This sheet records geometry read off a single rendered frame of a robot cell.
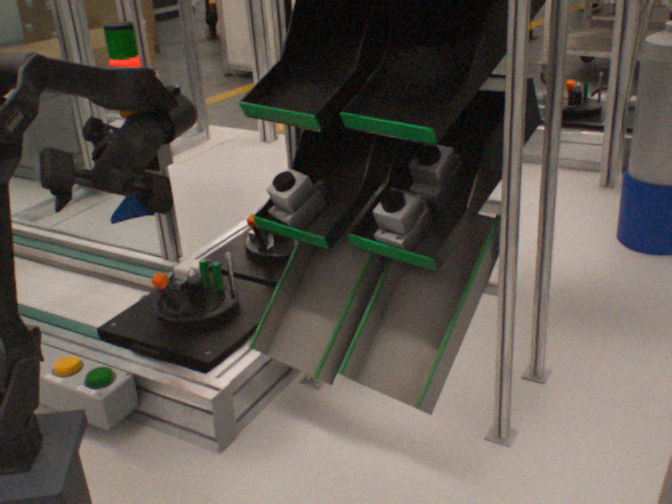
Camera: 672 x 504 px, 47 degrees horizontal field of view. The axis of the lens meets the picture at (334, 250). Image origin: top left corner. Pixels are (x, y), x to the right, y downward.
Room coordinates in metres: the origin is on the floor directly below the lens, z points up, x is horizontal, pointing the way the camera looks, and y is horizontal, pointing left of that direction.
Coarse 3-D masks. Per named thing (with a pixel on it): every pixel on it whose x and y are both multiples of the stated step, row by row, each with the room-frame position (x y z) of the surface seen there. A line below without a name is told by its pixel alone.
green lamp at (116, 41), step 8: (104, 32) 1.35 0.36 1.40; (112, 32) 1.33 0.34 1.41; (120, 32) 1.33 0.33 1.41; (128, 32) 1.34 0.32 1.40; (112, 40) 1.33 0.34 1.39; (120, 40) 1.33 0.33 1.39; (128, 40) 1.34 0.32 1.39; (136, 40) 1.36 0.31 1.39; (112, 48) 1.33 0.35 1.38; (120, 48) 1.33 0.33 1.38; (128, 48) 1.34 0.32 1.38; (136, 48) 1.35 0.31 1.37; (112, 56) 1.34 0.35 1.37; (120, 56) 1.33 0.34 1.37; (128, 56) 1.33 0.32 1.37; (136, 56) 1.35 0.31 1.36
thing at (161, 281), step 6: (156, 276) 1.09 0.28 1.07; (162, 276) 1.09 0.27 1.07; (168, 276) 1.10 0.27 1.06; (174, 276) 1.11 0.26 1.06; (156, 282) 1.08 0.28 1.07; (162, 282) 1.08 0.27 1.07; (168, 282) 1.09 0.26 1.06; (162, 288) 1.08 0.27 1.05; (168, 288) 1.09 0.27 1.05; (162, 294) 1.10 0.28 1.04; (168, 294) 1.09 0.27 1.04; (168, 300) 1.10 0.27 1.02; (174, 300) 1.10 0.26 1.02; (174, 306) 1.10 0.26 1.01; (180, 306) 1.11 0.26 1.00
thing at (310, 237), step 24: (336, 120) 1.12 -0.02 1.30; (312, 144) 1.08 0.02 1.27; (336, 144) 1.10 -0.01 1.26; (360, 144) 1.08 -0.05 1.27; (384, 144) 1.00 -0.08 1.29; (312, 168) 1.07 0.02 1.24; (336, 168) 1.05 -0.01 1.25; (360, 168) 1.03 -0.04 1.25; (384, 168) 0.99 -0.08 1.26; (336, 192) 1.00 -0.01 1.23; (360, 192) 0.96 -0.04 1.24; (264, 216) 1.00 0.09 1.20; (336, 216) 0.96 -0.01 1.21; (312, 240) 0.91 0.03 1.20; (336, 240) 0.92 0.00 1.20
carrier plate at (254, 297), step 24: (240, 288) 1.22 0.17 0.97; (264, 288) 1.21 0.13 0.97; (120, 312) 1.16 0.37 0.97; (144, 312) 1.16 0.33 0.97; (240, 312) 1.14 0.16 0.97; (120, 336) 1.09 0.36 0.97; (144, 336) 1.08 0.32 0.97; (168, 336) 1.08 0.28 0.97; (192, 336) 1.07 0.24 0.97; (216, 336) 1.06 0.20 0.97; (240, 336) 1.06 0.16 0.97; (192, 360) 1.01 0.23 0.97; (216, 360) 1.00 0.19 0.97
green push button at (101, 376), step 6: (90, 372) 0.98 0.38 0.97; (96, 372) 0.98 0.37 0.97; (102, 372) 0.98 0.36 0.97; (108, 372) 0.98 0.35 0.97; (90, 378) 0.97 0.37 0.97; (96, 378) 0.97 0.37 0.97; (102, 378) 0.97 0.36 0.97; (108, 378) 0.97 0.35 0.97; (90, 384) 0.96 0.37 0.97; (96, 384) 0.96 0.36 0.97; (102, 384) 0.96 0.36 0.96
